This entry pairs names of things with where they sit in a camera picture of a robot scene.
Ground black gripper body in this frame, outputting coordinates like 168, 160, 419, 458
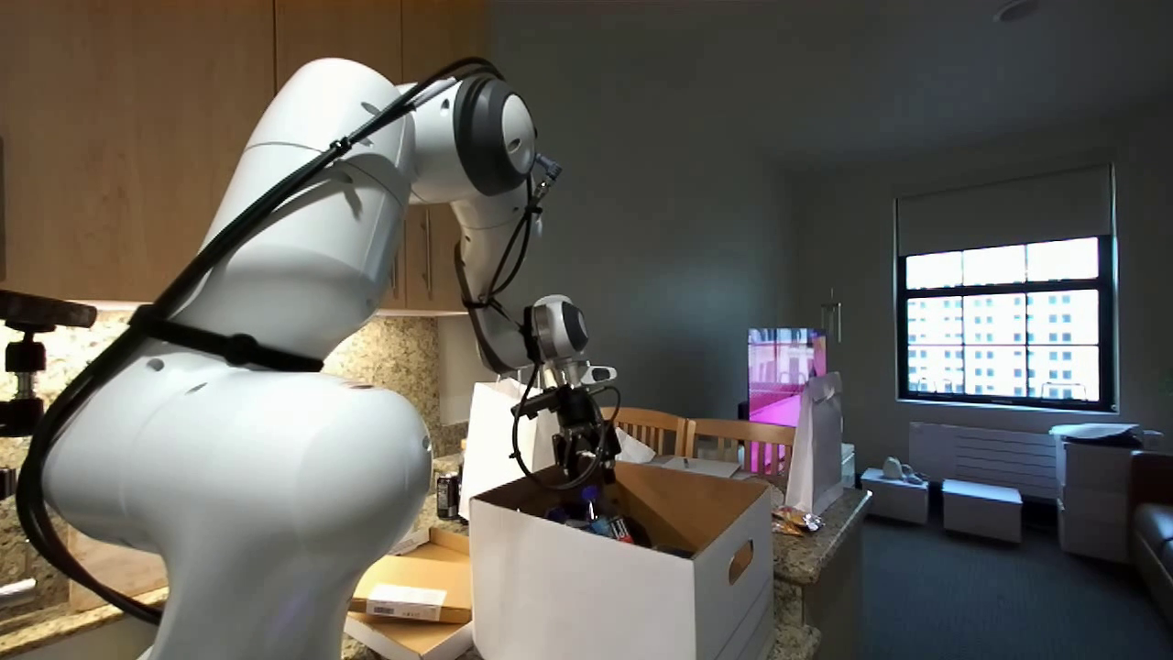
552, 415, 619, 489

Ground white cardboard storage box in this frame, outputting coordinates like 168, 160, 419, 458
469, 458, 781, 660

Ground flat brown cardboard box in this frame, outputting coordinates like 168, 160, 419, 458
347, 551, 476, 627

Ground light wooden chair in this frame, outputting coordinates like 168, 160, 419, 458
682, 415, 798, 489
610, 402, 690, 462

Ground white paper bag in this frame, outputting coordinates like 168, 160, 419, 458
459, 379, 656, 523

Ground pink lit display screen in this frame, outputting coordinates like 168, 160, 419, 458
743, 322, 833, 480

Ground bright gridded window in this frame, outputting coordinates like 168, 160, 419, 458
893, 233, 1117, 412

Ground white roller blind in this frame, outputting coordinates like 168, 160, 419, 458
889, 160, 1117, 259

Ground white low cabinet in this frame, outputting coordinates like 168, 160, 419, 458
1053, 421, 1147, 566

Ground living room sofa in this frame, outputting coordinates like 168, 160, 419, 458
1129, 453, 1173, 627

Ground white wall radiator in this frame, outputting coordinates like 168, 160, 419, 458
910, 418, 1068, 500

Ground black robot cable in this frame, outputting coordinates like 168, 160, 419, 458
15, 50, 563, 627

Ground wooden wall cabinets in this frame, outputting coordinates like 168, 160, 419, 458
0, 0, 491, 306

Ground black camera on tripod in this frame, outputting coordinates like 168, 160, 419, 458
0, 287, 102, 437

